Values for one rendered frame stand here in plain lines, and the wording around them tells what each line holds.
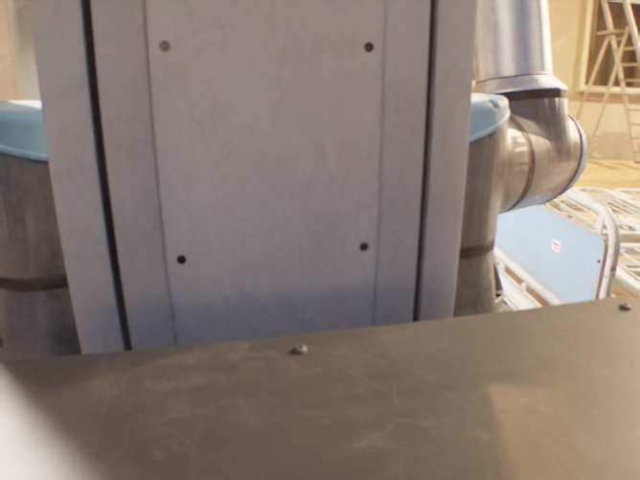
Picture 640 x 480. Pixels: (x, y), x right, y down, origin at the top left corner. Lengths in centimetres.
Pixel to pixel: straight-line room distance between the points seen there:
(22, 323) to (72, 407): 29
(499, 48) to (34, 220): 61
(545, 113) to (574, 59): 743
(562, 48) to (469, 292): 752
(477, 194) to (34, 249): 48
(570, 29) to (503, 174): 754
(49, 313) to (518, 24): 68
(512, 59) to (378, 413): 56
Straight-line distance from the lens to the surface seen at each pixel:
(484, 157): 57
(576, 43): 815
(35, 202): 52
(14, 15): 564
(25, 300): 56
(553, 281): 127
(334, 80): 39
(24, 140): 52
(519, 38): 73
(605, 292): 110
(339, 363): 30
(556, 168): 72
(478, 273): 60
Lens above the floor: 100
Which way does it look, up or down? 18 degrees down
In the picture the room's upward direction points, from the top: straight up
